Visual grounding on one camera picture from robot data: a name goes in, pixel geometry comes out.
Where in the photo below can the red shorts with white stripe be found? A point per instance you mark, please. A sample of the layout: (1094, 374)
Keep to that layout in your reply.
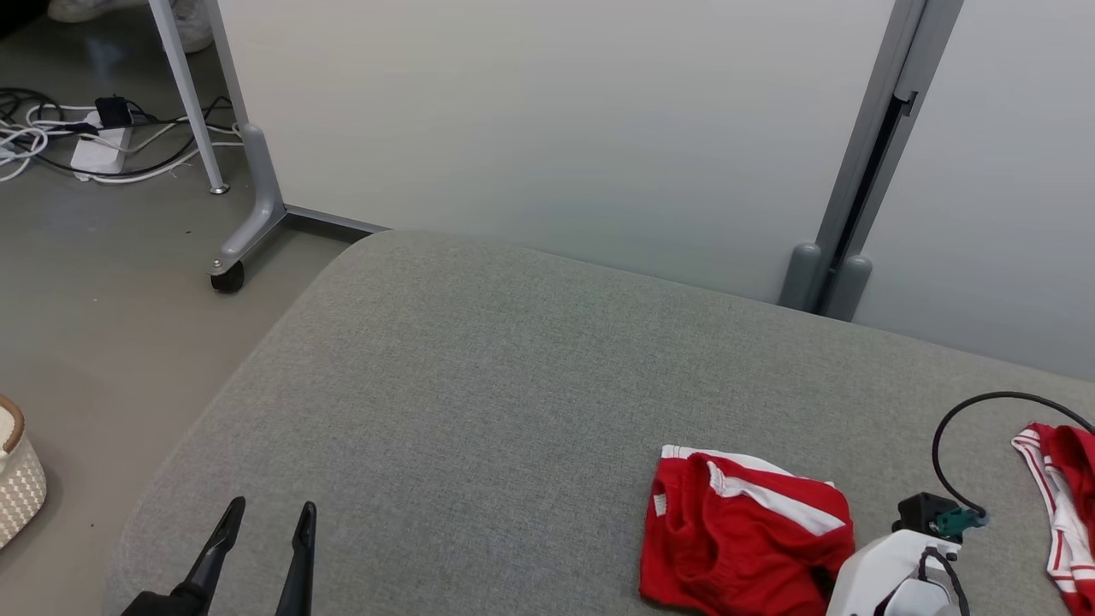
(736, 547)

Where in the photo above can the white sneaker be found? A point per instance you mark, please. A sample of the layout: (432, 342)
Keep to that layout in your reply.
(195, 26)
(85, 8)

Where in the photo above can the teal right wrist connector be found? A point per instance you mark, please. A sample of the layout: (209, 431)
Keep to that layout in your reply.
(962, 519)

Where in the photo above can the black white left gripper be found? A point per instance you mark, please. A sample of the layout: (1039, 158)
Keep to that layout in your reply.
(171, 603)

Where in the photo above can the white woven laundry basket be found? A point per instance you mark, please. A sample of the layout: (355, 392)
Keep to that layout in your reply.
(21, 488)

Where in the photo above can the grey metal partition post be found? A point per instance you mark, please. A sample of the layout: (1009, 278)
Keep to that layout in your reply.
(864, 145)

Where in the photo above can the frosted white partition panel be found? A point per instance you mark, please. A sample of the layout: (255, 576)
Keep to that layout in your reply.
(556, 111)
(1009, 214)

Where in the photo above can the black power adapter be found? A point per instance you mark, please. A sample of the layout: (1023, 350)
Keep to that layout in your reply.
(113, 111)

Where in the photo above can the black caster wheel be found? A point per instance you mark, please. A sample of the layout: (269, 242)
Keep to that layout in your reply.
(227, 278)

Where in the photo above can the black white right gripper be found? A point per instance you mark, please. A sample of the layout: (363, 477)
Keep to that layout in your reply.
(881, 565)

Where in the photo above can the red white basketball jersey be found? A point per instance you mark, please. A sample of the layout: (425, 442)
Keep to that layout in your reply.
(1080, 462)

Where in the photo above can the grey partition foot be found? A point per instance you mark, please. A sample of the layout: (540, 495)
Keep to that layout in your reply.
(261, 197)

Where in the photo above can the grey rounded post cap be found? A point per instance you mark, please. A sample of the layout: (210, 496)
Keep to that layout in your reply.
(800, 278)
(849, 289)

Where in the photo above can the grey metal table leg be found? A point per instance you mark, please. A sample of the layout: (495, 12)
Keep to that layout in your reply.
(184, 94)

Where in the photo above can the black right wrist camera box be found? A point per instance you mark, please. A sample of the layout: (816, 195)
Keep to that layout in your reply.
(920, 513)

